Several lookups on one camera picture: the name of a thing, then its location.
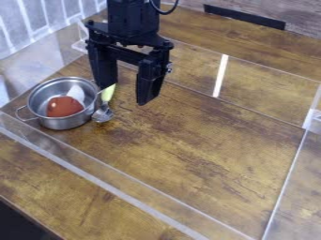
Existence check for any clear acrylic front barrier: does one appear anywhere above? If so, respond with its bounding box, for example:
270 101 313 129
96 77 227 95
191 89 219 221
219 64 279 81
0 112 254 240

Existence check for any black bar on table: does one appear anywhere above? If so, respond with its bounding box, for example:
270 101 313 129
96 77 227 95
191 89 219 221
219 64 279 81
203 4 286 30

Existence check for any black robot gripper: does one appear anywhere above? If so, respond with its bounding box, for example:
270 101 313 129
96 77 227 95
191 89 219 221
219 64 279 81
85 0 172 106

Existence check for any green handled metal spoon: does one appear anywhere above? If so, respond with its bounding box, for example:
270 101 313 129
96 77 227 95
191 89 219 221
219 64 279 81
91 84 115 123

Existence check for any clear acrylic triangular stand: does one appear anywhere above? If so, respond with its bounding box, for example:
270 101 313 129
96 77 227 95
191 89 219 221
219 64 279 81
71 22 89 54

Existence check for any clear acrylic right barrier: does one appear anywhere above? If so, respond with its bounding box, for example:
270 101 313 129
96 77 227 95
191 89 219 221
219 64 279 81
262 85 321 240

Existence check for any red white toy mushroom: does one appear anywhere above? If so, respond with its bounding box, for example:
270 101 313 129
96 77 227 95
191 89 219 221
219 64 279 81
46 85 85 117

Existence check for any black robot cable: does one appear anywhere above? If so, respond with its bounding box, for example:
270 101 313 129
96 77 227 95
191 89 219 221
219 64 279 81
149 0 180 16

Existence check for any clear acrylic barrier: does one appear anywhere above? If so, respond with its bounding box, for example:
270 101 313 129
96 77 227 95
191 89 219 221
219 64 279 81
262 85 321 240
0 112 254 240

